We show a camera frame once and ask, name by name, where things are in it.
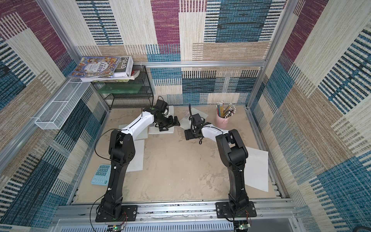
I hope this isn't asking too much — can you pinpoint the grey-green notebook far right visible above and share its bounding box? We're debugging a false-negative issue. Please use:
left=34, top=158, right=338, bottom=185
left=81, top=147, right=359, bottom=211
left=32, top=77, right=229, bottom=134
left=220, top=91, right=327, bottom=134
left=180, top=108, right=208, bottom=130

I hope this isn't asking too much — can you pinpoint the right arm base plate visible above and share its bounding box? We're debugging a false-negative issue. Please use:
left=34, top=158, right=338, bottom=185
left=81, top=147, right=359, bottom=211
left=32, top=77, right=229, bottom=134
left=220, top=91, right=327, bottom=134
left=215, top=201, right=257, bottom=219

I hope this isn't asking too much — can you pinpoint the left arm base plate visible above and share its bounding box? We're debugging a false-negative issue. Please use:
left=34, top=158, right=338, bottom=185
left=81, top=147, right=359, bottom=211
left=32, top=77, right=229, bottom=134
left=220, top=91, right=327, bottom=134
left=95, top=205, right=138, bottom=223

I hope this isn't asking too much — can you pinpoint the bundle of pencils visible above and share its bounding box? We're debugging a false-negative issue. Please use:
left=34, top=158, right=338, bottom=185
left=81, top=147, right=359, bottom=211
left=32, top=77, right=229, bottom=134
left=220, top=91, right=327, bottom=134
left=216, top=101, right=236, bottom=119

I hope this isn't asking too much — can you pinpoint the green folder on shelf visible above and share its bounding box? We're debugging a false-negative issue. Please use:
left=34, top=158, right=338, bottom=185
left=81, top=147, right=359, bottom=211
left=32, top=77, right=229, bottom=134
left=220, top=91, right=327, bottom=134
left=98, top=84, right=142, bottom=94

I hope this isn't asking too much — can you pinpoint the black wire shelf rack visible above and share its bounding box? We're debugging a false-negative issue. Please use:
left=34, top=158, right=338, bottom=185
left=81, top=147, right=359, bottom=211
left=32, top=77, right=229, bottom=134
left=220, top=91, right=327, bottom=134
left=92, top=65, right=154, bottom=110

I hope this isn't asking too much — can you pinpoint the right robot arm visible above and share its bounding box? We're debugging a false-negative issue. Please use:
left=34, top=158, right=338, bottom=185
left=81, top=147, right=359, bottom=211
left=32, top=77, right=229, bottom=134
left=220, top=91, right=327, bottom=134
left=185, top=123, right=249, bottom=214

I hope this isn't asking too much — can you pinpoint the torn white notebook page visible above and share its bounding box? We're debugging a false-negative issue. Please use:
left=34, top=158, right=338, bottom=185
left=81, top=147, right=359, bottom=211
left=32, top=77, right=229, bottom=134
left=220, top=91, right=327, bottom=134
left=244, top=147, right=269, bottom=192

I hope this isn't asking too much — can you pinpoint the aluminium front rail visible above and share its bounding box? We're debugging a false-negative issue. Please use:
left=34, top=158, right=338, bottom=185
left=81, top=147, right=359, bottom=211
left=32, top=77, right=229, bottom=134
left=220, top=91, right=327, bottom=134
left=51, top=198, right=298, bottom=226

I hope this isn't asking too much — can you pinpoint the pink pencil cup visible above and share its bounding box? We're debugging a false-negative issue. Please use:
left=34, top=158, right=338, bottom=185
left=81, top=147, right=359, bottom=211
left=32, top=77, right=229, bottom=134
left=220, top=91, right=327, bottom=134
left=215, top=113, right=229, bottom=129

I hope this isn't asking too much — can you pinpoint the white notebook near left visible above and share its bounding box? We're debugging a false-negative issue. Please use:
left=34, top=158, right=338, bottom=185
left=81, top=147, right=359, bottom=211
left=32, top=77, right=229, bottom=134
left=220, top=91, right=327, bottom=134
left=127, top=140, right=145, bottom=172

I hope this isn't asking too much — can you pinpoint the folio book black white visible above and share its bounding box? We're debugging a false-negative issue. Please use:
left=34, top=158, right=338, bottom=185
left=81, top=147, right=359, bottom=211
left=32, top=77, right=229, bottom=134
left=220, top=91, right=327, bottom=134
left=112, top=56, right=133, bottom=78

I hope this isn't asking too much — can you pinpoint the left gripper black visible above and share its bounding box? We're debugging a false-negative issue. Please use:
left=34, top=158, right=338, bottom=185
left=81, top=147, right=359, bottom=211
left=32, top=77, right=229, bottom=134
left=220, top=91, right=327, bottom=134
left=156, top=115, right=181, bottom=132

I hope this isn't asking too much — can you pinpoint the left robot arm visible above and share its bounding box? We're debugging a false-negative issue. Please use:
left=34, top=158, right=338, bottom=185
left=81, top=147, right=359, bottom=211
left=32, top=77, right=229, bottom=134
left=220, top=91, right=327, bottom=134
left=95, top=100, right=180, bottom=222

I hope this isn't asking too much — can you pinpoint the colourful picture book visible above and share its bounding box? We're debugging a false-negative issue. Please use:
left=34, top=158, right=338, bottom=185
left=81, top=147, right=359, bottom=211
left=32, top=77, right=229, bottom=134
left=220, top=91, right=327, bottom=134
left=69, top=57, right=121, bottom=78

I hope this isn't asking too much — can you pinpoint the white wire mesh basket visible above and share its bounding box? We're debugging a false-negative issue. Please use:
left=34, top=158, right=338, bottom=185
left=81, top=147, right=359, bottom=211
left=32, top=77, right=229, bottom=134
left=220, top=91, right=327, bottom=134
left=35, top=81, right=90, bottom=130

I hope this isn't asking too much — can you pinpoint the white spiral notebook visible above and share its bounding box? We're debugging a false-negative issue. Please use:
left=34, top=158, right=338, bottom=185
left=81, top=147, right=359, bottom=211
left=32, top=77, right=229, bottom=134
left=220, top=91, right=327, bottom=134
left=148, top=105, right=175, bottom=135

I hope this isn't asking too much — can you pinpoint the light blue calculator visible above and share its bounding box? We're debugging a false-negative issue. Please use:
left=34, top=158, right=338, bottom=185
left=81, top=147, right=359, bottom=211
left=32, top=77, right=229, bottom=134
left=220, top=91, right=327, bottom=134
left=91, top=164, right=111, bottom=186

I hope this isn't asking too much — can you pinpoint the pale green notebook far left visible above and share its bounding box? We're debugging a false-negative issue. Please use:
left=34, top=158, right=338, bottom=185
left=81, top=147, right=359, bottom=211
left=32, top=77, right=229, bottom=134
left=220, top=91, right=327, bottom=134
left=119, top=125, right=148, bottom=140

